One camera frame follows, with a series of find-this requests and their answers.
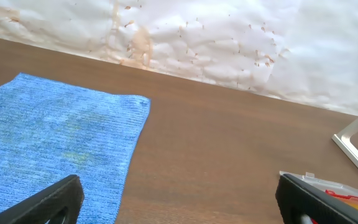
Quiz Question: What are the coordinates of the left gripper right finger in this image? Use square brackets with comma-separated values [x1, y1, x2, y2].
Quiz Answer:
[275, 173, 358, 224]

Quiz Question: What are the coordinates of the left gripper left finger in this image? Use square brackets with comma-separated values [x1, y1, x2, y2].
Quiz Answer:
[0, 174, 85, 224]

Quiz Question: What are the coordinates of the red and yellow tip box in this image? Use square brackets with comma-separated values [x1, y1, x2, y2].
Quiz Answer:
[278, 170, 358, 224]

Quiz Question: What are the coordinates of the white and blue stand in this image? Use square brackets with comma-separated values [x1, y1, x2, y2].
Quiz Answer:
[331, 103, 358, 190]

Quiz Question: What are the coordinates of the blue cloth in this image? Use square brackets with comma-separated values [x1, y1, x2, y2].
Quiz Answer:
[0, 72, 152, 224]

